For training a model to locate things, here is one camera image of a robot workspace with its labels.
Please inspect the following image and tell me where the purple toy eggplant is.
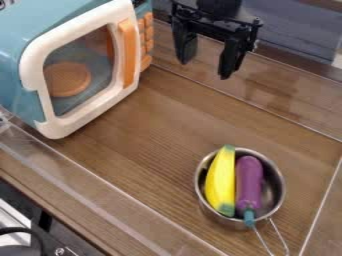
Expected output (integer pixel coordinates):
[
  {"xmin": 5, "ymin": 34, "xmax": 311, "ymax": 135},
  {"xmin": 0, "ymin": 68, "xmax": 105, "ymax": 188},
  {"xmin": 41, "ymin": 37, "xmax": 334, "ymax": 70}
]
[{"xmin": 235, "ymin": 156, "xmax": 263, "ymax": 228}]

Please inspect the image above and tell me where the yellow toy banana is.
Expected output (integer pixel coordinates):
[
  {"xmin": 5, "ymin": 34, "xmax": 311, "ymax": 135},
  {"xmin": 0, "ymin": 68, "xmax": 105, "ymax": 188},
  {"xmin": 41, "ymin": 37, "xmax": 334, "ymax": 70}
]
[{"xmin": 204, "ymin": 145, "xmax": 235, "ymax": 217}]

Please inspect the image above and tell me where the clear acrylic barrier panel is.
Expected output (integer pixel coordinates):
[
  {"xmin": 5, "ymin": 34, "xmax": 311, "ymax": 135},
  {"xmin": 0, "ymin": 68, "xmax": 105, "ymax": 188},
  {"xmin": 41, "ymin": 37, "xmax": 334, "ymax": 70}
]
[{"xmin": 0, "ymin": 113, "xmax": 226, "ymax": 256}]

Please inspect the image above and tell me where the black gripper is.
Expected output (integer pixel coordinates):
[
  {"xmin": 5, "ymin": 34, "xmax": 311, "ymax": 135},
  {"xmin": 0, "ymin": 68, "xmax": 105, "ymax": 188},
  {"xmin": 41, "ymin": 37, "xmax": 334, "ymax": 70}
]
[{"xmin": 169, "ymin": 0, "xmax": 263, "ymax": 80}]

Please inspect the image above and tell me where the silver pot with wire handle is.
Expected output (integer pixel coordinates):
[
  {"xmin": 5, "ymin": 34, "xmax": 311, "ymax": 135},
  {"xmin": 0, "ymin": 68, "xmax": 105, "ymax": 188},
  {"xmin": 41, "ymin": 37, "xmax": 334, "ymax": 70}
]
[{"xmin": 193, "ymin": 147, "xmax": 290, "ymax": 256}]

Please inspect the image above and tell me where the black cable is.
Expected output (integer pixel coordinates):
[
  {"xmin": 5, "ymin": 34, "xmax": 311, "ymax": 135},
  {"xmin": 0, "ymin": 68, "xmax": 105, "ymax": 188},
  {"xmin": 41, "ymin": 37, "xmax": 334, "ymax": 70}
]
[{"xmin": 0, "ymin": 226, "xmax": 45, "ymax": 256}]

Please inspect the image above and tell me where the blue white toy microwave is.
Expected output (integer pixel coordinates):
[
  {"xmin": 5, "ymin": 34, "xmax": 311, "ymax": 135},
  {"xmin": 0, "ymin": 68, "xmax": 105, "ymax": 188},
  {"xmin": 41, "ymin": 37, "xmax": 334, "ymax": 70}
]
[{"xmin": 0, "ymin": 0, "xmax": 153, "ymax": 139}]

